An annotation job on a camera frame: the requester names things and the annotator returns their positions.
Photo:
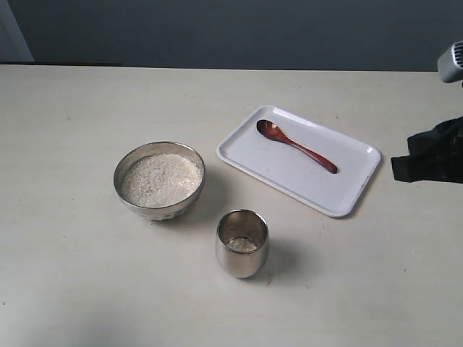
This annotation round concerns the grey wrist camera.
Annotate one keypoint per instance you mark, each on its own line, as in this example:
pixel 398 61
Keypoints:
pixel 450 63

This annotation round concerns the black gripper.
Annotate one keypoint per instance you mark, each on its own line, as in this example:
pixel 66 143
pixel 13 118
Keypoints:
pixel 434 155

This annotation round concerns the steel cup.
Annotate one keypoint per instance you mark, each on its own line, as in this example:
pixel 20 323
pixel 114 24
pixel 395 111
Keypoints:
pixel 242 243

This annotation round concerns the white rectangular tray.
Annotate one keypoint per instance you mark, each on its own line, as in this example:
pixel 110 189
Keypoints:
pixel 292 172

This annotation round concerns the steel bowl of rice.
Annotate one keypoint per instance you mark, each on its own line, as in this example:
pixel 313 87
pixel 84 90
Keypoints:
pixel 160 180

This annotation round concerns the dark red wooden spoon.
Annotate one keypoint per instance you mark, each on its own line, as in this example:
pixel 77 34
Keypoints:
pixel 272 132

